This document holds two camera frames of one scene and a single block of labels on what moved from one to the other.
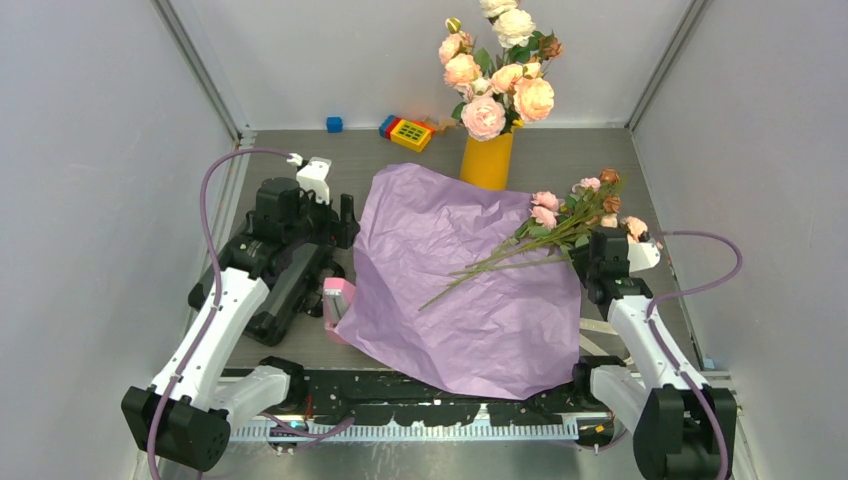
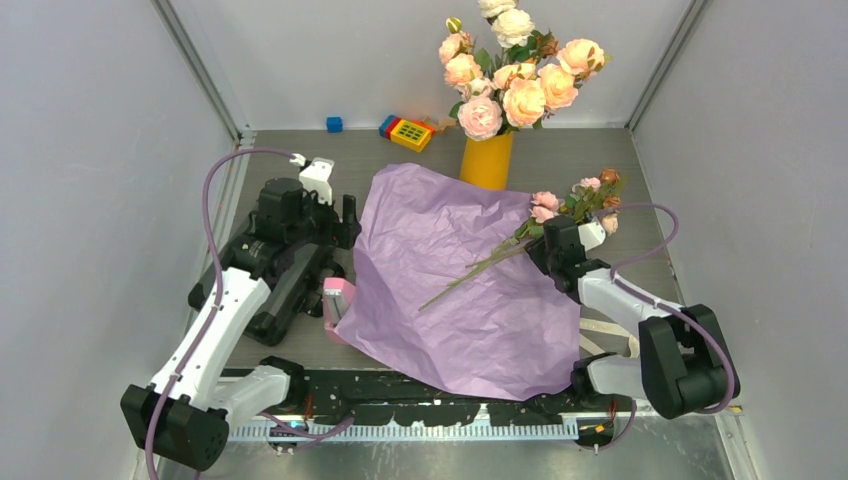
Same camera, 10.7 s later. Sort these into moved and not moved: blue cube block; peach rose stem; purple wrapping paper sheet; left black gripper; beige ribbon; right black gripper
Moved: right black gripper; peach rose stem
Not moved: left black gripper; purple wrapping paper sheet; beige ribbon; blue cube block
